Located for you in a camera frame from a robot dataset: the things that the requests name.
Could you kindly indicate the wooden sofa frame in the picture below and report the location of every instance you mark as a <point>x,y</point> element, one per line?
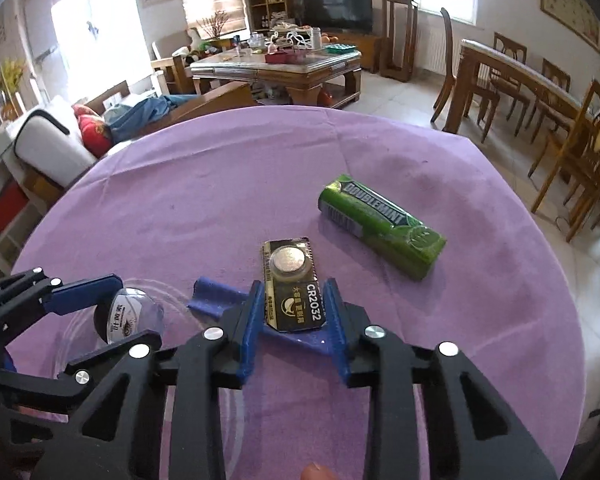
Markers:
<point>205,105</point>

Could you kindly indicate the white wall radiator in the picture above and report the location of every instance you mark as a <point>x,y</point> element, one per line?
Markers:
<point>432,47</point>

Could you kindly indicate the clear round plastic lid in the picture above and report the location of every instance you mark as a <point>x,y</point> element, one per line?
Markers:
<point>190,320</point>

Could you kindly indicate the wooden dining table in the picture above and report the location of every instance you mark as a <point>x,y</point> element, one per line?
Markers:
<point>510,77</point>

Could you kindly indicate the red patterned cushion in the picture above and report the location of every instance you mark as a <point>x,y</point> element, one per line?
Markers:
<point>92,132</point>

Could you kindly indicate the yellow artificial flowers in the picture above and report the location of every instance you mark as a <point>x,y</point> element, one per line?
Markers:
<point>12,72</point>

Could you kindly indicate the green chewing gum pack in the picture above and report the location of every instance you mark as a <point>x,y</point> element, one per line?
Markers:
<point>380,220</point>

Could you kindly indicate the black button battery card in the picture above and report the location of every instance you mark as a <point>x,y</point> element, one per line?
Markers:
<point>292,295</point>

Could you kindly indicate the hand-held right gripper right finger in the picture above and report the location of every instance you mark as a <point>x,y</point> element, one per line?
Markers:
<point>337,330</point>

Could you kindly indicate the white shelf unit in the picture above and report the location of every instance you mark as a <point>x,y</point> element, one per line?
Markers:
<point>5,210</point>

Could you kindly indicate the green tray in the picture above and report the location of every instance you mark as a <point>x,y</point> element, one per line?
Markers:
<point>341,50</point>

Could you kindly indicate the wooden television stand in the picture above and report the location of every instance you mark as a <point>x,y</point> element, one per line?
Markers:
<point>362,47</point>

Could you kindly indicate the wooden armchair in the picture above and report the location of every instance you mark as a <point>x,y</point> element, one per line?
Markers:
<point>172,62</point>

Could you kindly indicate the vase with dry branches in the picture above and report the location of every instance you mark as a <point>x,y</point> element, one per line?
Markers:
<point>215,25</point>

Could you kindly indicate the black flat television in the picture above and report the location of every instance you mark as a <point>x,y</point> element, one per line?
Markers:
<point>337,7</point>

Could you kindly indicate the blue clothing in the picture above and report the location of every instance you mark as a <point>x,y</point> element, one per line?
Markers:
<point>140,112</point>

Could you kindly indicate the person's right hand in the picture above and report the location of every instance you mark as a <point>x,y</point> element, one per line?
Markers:
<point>317,472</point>

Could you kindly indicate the large framed floral picture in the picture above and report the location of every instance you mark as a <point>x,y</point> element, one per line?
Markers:
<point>570,10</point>

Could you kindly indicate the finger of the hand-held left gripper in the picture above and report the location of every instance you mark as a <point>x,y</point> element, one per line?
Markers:
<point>80,295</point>
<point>97,360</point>

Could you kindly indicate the red basket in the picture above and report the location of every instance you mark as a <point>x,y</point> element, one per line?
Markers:
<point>280,56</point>

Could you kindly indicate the wooden dining chair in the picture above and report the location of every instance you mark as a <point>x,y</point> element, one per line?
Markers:
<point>595,110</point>
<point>555,71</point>
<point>447,50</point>
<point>510,47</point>

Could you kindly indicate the wooden coffee table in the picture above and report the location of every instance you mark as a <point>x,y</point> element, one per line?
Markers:
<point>280,74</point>

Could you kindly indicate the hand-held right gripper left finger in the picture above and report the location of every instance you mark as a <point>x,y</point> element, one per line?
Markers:
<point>247,330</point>

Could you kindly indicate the glass balcony door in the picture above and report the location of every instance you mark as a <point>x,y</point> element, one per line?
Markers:
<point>80,35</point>

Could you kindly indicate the tall wooden plant stand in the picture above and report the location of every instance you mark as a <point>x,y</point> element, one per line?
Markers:
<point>400,2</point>

